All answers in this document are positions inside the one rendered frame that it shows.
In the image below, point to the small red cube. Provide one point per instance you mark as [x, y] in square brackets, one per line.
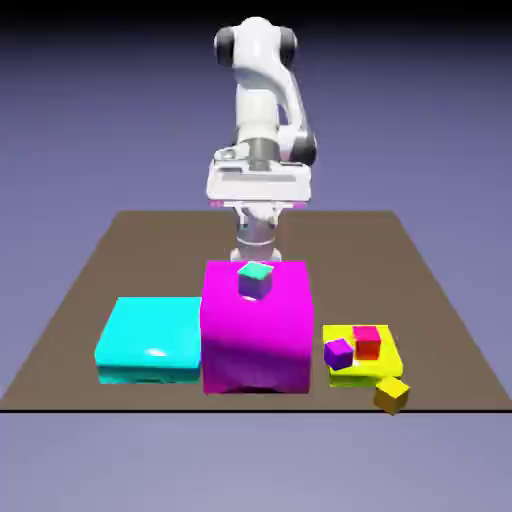
[367, 342]

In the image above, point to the large magenta box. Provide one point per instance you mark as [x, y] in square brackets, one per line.
[256, 340]

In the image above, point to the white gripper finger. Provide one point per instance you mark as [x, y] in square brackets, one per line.
[241, 212]
[277, 210]

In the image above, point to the large yellow box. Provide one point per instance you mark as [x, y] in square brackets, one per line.
[384, 364]

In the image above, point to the small purple cube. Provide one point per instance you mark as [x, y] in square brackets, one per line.
[339, 354]

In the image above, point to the small teal cube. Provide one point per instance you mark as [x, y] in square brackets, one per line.
[256, 280]

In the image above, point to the small gold cube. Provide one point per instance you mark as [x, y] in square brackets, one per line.
[391, 395]

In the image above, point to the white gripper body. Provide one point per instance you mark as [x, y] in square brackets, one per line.
[259, 186]

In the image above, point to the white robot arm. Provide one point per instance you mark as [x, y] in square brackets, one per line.
[256, 60]

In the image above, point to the large cyan box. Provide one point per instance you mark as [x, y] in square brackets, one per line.
[152, 332]

